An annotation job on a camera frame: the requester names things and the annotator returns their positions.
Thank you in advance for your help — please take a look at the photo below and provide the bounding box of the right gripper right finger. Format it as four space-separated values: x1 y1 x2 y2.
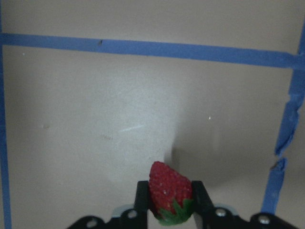
192 181 296 229

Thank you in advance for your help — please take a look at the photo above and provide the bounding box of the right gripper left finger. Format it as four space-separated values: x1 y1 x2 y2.
68 181 149 229

